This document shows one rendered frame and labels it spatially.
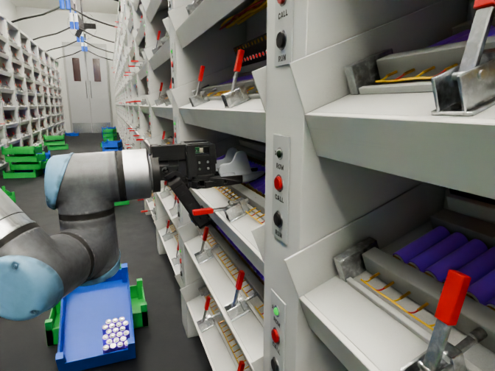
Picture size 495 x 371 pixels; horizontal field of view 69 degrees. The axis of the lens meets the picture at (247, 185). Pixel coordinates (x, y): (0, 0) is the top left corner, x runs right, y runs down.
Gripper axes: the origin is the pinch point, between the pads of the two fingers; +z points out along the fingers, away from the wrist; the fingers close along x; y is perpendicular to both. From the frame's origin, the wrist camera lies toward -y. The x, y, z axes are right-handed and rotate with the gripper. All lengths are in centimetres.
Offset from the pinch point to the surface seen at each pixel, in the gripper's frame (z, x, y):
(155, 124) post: -10, 105, 4
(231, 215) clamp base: -7.5, -8.4, -5.0
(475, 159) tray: -6, -53, 11
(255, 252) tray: -8.0, -21.9, -6.4
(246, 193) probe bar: -3.7, -5.7, -2.2
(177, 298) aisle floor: -10, 60, -59
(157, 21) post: -5, 106, 48
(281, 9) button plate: -7.4, -29.7, 23.8
